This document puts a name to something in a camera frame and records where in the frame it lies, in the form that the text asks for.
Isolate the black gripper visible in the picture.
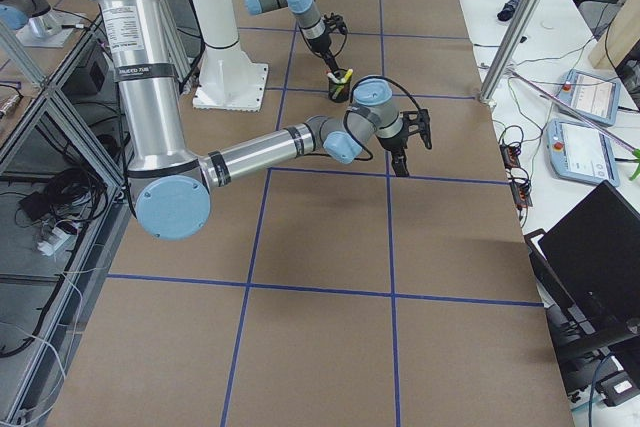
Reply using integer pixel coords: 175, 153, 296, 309
377, 116, 413, 177
308, 32, 339, 72

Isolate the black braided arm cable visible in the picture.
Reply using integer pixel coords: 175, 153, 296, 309
342, 76, 426, 162

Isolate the far teach pendant tablet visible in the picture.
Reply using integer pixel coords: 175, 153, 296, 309
557, 69, 622, 126

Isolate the aluminium frame post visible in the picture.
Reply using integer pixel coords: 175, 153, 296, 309
478, 0, 540, 105

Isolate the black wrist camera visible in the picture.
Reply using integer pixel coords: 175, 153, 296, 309
323, 13, 348, 36
401, 108, 432, 150

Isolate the green tipped reacher stick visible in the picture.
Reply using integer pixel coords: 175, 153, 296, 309
509, 69, 640, 168

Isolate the yellow highlighter pen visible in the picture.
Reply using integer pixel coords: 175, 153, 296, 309
337, 68, 353, 85

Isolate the black power adapter box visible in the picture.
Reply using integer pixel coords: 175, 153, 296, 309
18, 192, 51, 221

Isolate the black laptop monitor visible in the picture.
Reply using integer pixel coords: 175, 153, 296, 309
539, 181, 639, 322

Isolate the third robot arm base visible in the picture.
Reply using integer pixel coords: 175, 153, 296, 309
1, 0, 72, 48

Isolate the orange black usb hub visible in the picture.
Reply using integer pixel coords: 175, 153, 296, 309
499, 144, 521, 169

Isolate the black mesh pen holder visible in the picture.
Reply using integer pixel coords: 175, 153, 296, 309
326, 68, 353, 103

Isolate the teach pendant tablet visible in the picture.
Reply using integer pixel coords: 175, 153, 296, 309
557, 69, 622, 126
546, 119, 620, 187

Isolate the near teach pendant tablet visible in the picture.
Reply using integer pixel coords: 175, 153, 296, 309
546, 119, 620, 187

